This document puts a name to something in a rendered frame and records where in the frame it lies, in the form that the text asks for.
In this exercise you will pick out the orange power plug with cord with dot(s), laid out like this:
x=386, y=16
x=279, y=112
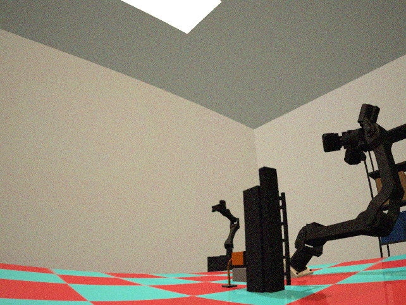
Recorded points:
x=237, y=258

